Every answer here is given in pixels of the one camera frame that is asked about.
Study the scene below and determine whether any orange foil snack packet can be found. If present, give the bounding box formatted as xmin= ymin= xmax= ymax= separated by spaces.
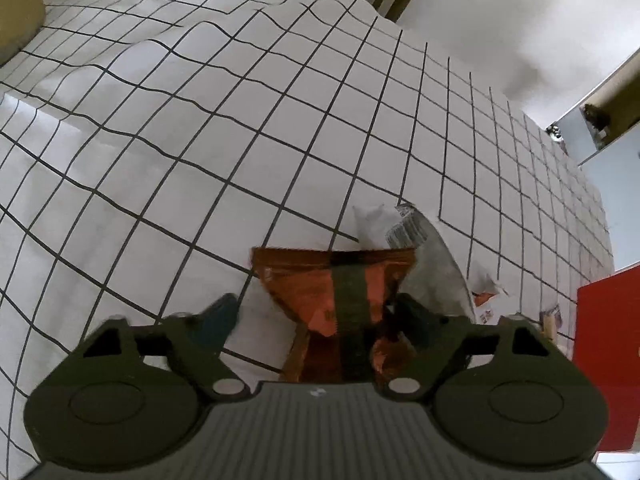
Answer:
xmin=250 ymin=246 xmax=418 ymax=384

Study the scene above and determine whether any checked white tablecloth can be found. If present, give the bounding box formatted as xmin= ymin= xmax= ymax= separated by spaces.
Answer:
xmin=0 ymin=0 xmax=617 ymax=480

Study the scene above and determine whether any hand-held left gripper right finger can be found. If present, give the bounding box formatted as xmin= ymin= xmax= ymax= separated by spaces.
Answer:
xmin=380 ymin=292 xmax=567 ymax=403

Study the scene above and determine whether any red cardboard box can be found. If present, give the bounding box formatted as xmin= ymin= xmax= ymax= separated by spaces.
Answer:
xmin=571 ymin=267 xmax=640 ymax=462

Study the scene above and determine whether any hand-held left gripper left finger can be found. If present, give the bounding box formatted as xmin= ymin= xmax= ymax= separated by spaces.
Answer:
xmin=75 ymin=293 xmax=249 ymax=403

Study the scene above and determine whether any white snack packet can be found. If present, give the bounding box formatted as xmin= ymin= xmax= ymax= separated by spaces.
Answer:
xmin=352 ymin=202 xmax=508 ymax=322

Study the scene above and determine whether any tan cardboard box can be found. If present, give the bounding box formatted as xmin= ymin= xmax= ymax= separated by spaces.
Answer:
xmin=0 ymin=0 xmax=47 ymax=67

